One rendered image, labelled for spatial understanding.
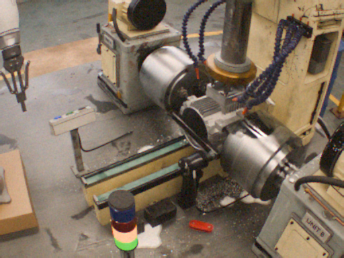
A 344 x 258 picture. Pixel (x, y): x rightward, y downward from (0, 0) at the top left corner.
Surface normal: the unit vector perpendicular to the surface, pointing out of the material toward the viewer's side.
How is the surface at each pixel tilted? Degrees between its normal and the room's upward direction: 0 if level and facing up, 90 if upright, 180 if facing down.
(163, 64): 36
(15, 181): 4
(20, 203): 4
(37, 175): 0
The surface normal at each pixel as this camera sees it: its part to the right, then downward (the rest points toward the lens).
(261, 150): -0.48, -0.39
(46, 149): 0.05, -0.77
